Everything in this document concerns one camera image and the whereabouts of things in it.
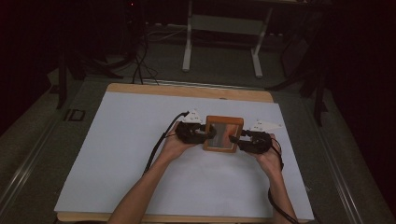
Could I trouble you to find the white metal desk frame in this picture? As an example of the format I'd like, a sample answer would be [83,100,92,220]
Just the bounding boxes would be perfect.
[181,0,276,79]

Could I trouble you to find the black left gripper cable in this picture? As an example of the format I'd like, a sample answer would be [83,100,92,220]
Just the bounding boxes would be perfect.
[142,110,191,177]

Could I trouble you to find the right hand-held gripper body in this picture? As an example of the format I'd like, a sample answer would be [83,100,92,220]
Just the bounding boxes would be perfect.
[241,119,283,154]

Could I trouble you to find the black floor socket box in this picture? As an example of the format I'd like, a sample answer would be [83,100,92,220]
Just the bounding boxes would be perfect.
[63,108,87,122]

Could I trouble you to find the black metal stand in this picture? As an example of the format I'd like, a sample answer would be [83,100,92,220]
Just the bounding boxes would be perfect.
[265,12,332,127]
[55,40,125,110]

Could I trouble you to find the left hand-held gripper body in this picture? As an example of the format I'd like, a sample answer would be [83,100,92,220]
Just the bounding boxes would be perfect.
[175,108,207,145]

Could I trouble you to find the person's left hand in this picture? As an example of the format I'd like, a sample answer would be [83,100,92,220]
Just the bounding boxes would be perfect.
[159,120,196,163]

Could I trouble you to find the metal floor rail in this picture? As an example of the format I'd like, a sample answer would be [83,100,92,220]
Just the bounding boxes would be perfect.
[306,99,365,224]
[0,116,64,216]

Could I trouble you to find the person's right hand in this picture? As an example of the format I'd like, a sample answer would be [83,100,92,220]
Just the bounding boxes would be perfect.
[252,133,285,177]

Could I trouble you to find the white table mat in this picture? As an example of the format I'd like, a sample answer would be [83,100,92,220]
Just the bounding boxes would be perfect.
[53,91,315,221]

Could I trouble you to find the black floor cables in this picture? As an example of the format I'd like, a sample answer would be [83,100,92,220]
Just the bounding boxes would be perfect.
[106,29,161,86]

